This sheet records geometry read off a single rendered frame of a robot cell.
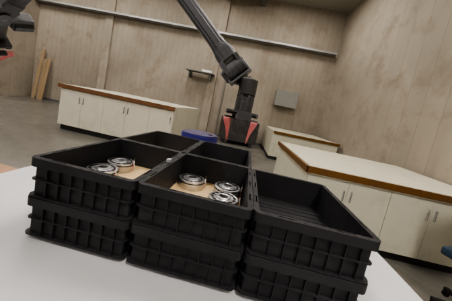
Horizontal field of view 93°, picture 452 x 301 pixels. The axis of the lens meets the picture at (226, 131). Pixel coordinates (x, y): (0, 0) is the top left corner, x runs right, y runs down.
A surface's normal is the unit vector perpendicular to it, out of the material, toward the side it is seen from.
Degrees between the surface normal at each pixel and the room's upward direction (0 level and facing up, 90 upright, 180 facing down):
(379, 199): 90
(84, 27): 90
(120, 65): 90
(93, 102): 90
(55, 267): 0
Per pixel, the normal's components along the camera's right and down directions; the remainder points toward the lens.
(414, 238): -0.07, 0.10
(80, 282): 0.20, -0.97
